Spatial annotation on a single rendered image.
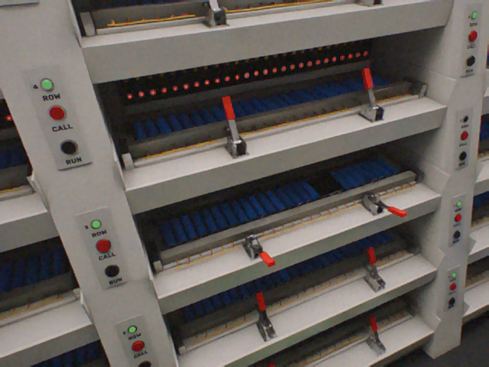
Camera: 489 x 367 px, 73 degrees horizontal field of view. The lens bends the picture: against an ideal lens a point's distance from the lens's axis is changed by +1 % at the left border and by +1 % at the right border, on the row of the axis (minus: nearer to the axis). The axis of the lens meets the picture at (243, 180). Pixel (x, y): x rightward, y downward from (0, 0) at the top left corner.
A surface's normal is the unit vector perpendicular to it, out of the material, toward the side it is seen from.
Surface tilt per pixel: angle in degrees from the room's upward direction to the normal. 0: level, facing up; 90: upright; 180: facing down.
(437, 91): 90
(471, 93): 90
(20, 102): 90
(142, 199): 108
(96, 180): 90
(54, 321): 18
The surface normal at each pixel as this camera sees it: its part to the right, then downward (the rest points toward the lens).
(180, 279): -0.04, -0.79
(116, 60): 0.39, 0.55
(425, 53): -0.92, 0.26
